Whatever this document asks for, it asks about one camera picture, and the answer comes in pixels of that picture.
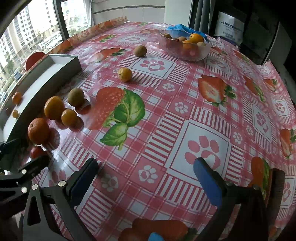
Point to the kiwi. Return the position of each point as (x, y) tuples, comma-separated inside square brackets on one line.
[(201, 44), (76, 97), (140, 51), (182, 39)]

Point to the large orange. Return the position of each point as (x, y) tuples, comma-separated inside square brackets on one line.
[(196, 38)]

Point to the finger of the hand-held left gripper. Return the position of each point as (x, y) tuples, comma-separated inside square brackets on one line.
[(11, 146), (20, 178)]

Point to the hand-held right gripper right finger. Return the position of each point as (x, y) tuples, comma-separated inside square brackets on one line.
[(207, 183)]

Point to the pink strawberry print tablecloth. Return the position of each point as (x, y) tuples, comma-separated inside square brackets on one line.
[(161, 104)]

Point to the small yellowish orange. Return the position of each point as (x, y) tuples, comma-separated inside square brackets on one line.
[(125, 74)]

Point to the white printed bag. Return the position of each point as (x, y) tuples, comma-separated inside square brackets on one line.
[(230, 26)]

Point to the glass fruit bowl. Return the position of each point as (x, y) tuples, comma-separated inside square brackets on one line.
[(185, 54)]

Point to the white cabinet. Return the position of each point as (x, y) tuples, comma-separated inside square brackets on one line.
[(129, 11)]

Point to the kumquat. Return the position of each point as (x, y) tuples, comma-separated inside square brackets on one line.
[(15, 113)]

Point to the black chair back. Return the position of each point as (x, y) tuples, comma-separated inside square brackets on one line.
[(276, 197)]

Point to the grey curtain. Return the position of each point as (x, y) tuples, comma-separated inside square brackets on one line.
[(201, 16)]

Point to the blue crumpled plastic bag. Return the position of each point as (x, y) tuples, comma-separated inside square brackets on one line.
[(182, 28)]

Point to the cherry tomato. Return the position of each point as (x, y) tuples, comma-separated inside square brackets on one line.
[(36, 151)]

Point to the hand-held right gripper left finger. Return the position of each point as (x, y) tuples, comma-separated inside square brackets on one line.
[(79, 188)]

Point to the black framed window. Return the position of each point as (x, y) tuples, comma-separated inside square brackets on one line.
[(34, 30)]

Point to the grey rectangular tray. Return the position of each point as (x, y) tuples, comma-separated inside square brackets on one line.
[(46, 76)]

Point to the golden berry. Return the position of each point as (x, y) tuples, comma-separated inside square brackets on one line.
[(167, 36)]

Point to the reddish mandarin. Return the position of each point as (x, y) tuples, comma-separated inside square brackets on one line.
[(38, 131)]

